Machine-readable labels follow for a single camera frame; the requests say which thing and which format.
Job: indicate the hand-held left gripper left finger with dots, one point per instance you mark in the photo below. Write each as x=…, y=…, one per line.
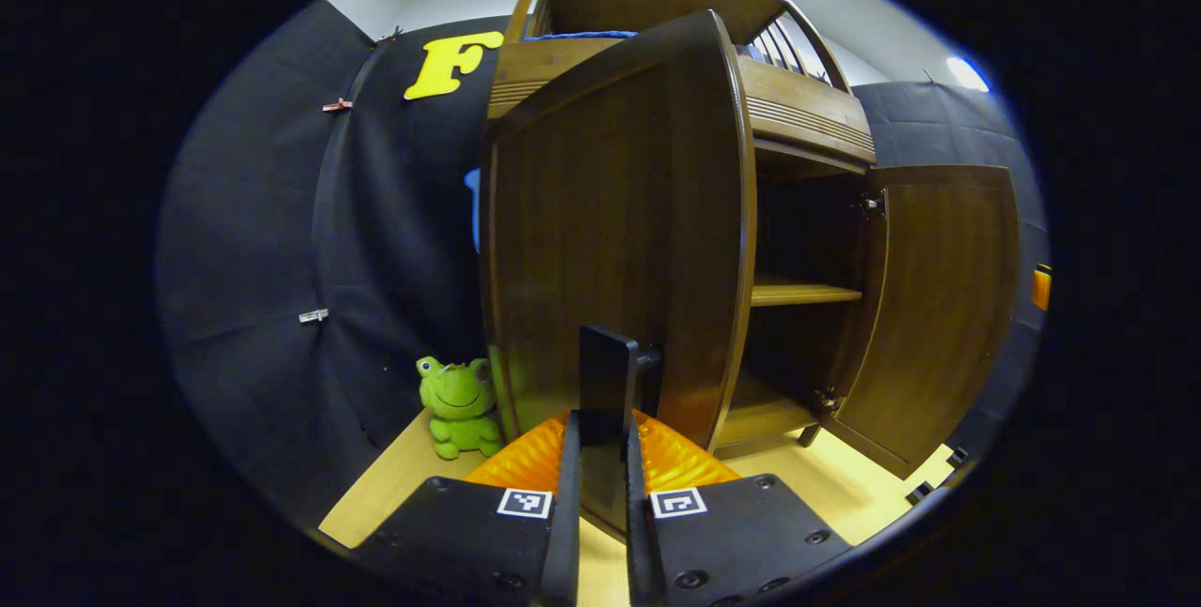
x=563, y=541

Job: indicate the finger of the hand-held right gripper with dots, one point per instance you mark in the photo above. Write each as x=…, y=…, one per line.
x=1041, y=288

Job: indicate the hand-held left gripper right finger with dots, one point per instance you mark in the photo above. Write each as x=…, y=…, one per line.
x=643, y=541

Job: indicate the wooden shoe cabinet door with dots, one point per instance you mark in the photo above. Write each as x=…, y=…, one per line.
x=610, y=213
x=938, y=307

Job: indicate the wooden cabinet inner shelf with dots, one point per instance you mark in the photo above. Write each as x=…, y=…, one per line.
x=798, y=291

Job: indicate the green frog plush toy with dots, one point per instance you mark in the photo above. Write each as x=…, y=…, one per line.
x=458, y=396

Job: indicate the small black block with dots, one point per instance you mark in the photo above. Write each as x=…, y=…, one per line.
x=957, y=457
x=919, y=493

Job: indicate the small ceiling light panel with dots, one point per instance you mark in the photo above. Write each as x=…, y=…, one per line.
x=968, y=74

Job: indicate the white clip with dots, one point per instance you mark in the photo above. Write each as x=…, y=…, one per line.
x=313, y=315

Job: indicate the black backdrop cloth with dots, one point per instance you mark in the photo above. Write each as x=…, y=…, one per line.
x=253, y=260

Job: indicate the pink clip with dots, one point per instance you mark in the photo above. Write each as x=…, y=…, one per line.
x=337, y=105

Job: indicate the blue folded towel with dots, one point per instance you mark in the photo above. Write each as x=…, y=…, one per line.
x=582, y=35

